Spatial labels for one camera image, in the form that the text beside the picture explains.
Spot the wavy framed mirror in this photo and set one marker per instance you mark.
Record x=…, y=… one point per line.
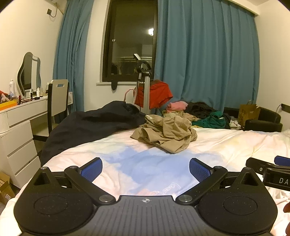
x=28, y=72

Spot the white dressing table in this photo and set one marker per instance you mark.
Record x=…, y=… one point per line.
x=18, y=136

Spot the small dark wall outlet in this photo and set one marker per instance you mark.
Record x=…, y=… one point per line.
x=49, y=11

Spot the white backed chair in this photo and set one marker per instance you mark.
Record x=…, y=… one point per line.
x=57, y=97

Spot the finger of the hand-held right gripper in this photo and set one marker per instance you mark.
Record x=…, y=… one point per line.
x=255, y=163
x=283, y=160

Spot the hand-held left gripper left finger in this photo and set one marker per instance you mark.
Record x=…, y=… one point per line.
x=91, y=169

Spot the person's right hand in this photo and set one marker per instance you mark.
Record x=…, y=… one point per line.
x=288, y=207

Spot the small black oval object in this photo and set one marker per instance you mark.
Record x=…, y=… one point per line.
x=114, y=85

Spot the white spray bottle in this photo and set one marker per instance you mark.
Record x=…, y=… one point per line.
x=11, y=87

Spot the wide blue curtain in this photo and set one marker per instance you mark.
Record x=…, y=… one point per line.
x=204, y=56

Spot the cluster of cosmetics bottles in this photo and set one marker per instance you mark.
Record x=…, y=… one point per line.
x=37, y=92

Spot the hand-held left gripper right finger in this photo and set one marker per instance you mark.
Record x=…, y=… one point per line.
x=199, y=169

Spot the green garment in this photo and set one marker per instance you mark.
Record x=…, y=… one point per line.
x=210, y=120

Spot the white printed garment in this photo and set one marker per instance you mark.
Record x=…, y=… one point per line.
x=234, y=123

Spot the garment steamer stand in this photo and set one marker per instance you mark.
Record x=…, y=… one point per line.
x=146, y=90

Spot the black wall socket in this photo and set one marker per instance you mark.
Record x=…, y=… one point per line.
x=285, y=106

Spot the beige shirt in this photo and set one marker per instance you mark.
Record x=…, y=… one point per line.
x=167, y=131

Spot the brown paper bag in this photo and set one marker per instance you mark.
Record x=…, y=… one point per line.
x=248, y=113

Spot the black sofa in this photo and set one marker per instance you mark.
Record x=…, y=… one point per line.
x=265, y=118

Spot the black clothes heap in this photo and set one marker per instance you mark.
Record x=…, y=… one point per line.
x=199, y=109

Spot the orange box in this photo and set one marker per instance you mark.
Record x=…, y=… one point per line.
x=8, y=104

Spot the cardboard box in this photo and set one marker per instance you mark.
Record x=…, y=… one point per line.
x=4, y=186

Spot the crumpled khaki garment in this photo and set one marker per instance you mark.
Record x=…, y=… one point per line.
x=179, y=114

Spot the pink garment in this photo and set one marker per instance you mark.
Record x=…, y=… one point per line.
x=176, y=105

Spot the white pastel bed quilt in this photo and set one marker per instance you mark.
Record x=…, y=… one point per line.
x=158, y=163

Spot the dark framed window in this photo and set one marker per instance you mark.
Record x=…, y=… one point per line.
x=129, y=40

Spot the narrow blue curtain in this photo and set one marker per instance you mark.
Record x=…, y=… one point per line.
x=70, y=56

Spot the black jacket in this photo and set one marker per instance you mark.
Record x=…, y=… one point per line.
x=90, y=122

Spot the red shirt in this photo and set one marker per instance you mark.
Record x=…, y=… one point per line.
x=158, y=93

